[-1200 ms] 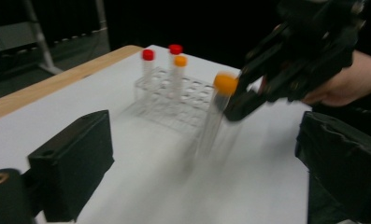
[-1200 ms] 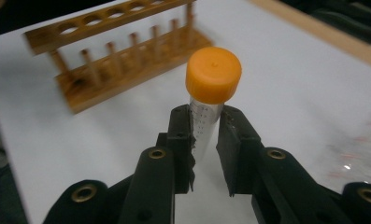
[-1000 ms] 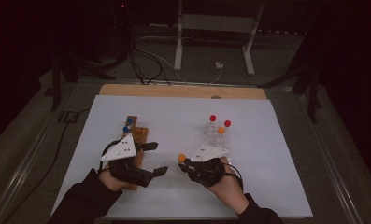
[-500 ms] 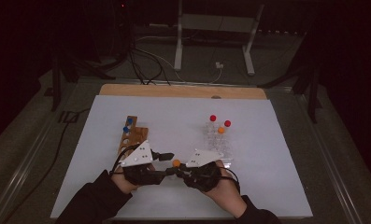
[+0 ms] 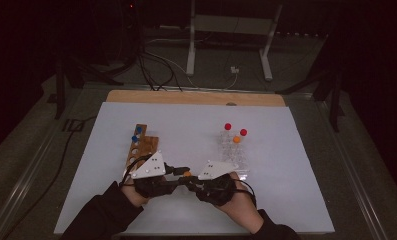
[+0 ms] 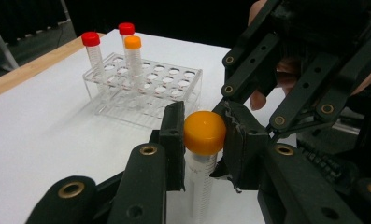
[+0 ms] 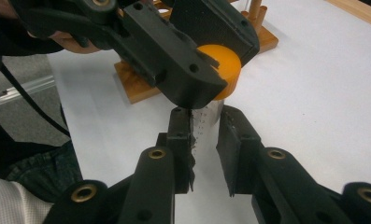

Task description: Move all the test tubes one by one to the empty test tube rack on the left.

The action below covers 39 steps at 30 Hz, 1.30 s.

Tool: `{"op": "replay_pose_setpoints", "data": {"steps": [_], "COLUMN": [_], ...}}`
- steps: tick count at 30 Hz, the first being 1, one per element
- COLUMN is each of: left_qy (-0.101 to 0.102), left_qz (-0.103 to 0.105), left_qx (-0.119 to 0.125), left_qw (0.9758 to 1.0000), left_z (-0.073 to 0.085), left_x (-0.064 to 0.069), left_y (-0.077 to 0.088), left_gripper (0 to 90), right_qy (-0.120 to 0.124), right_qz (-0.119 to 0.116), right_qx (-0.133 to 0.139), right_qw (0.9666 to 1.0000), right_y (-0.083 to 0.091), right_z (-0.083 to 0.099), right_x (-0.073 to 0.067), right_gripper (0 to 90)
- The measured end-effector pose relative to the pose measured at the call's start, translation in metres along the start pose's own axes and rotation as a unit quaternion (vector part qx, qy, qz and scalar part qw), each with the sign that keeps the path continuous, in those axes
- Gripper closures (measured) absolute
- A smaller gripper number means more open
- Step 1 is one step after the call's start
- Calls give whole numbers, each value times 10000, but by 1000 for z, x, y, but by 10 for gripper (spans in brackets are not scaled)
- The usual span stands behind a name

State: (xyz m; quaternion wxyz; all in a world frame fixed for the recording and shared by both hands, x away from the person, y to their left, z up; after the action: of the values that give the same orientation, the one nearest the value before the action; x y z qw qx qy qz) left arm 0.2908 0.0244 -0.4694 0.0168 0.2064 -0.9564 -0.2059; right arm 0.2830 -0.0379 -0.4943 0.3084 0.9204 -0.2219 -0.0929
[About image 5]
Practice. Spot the clear acrylic test tube rack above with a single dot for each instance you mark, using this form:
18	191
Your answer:
234	155

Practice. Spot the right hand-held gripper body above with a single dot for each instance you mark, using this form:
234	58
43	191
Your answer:
217	168

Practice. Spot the orange cap test tube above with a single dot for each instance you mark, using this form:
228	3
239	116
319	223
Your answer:
187	173
236	139

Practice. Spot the white plug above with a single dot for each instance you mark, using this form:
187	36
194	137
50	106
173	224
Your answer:
234	70

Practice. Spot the black tripod stand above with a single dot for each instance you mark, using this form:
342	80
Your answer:
335	106
60	96

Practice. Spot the blue cap test tube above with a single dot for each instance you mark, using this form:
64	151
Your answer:
134	138
138	129

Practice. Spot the red cap test tube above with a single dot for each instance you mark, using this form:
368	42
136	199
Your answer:
243	132
227	126

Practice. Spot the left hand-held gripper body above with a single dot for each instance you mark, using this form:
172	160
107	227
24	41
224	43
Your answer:
151	168

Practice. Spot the wooden test tube rack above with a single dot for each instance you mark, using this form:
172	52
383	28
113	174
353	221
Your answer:
149	143

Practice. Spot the white table mat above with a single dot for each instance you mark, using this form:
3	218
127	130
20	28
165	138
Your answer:
186	133

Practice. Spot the metal floor rail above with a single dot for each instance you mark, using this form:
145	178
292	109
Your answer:
21	186
357	186

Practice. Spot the person's right hand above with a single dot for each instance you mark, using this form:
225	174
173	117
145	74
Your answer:
244	208

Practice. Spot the white metal stand frame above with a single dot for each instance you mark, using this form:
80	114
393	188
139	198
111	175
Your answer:
190	50

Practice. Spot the person's left hand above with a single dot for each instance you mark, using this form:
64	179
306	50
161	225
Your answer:
132	197

